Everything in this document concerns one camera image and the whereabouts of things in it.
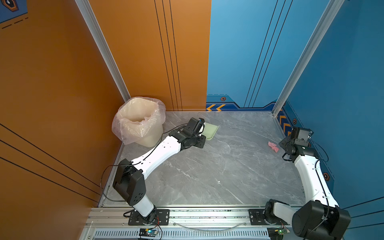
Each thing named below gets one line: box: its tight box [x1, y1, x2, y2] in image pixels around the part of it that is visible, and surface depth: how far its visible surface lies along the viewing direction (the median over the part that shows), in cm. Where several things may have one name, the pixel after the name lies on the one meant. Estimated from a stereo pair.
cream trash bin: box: [117, 97, 164, 148], surface depth 84 cm
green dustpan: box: [202, 122, 220, 140], surface depth 86 cm
